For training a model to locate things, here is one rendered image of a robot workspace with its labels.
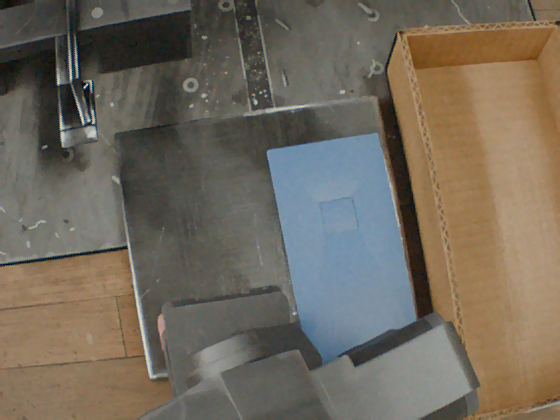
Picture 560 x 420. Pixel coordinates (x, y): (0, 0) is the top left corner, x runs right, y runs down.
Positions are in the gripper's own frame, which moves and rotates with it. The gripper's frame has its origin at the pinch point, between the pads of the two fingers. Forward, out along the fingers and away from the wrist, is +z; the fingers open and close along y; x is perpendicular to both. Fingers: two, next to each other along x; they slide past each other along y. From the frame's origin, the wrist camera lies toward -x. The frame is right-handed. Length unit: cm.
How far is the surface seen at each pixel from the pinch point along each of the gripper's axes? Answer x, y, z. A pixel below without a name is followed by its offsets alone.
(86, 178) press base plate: 5.8, 8.7, 9.3
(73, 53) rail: 6.0, 17.7, 3.9
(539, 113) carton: -25.1, 9.4, 6.1
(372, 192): -11.4, 6.3, 3.6
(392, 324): -11.0, -1.1, -0.3
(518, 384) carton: -19.2, -6.8, -2.0
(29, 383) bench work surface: 12.4, -3.0, 3.7
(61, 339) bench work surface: 9.4, -0.5, 4.7
